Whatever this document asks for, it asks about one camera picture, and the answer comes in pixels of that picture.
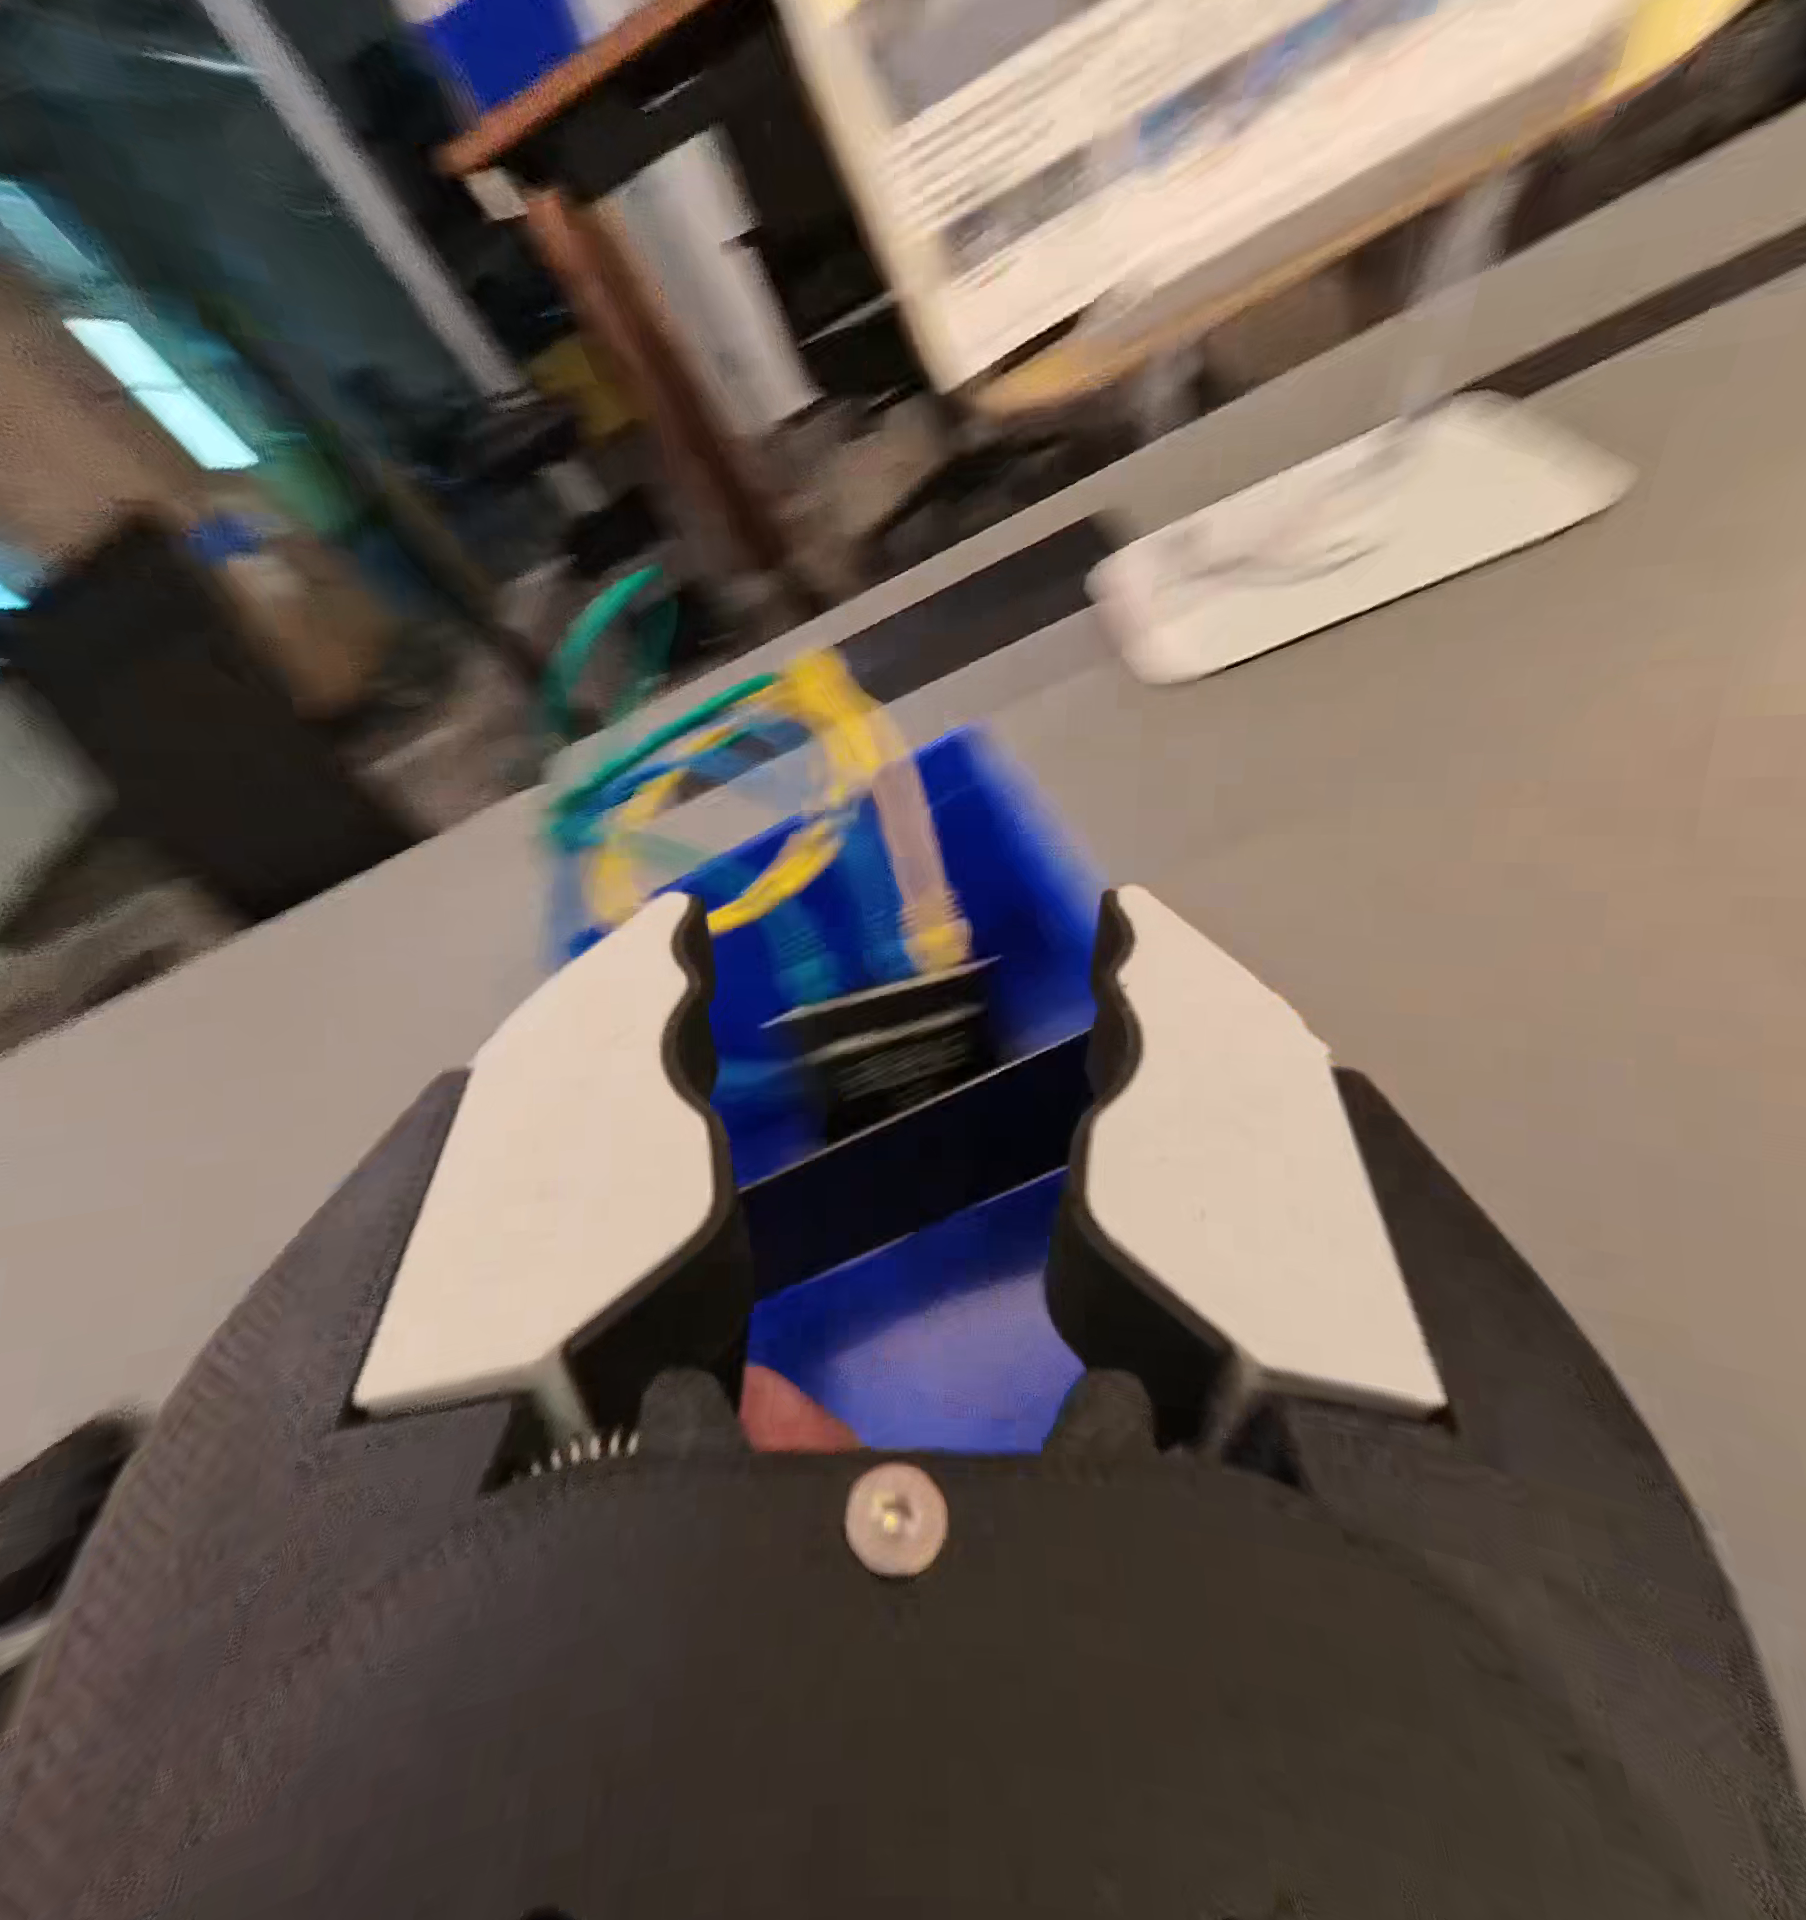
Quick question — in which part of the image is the blue plastic bin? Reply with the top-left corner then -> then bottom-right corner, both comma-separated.
543,726 -> 1145,1460

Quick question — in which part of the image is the green ethernet cable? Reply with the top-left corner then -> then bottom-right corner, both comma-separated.
539,565 -> 785,857

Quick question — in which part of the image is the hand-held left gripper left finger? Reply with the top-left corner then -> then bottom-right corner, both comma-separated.
352,891 -> 755,1464

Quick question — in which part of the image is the brown wooden table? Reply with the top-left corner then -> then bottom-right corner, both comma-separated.
435,0 -> 798,577

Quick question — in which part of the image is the white stand base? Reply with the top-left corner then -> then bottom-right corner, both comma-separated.
1087,392 -> 1639,688

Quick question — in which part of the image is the black ethernet splitter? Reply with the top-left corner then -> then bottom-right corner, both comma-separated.
765,958 -> 1003,1149

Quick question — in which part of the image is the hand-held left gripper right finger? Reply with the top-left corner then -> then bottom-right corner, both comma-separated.
1047,881 -> 1451,1447

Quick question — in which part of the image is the printed instruction sheet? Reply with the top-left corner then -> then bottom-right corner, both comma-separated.
775,0 -> 1639,393

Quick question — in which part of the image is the yellow ethernet cable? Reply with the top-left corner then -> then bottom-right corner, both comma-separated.
581,649 -> 981,977

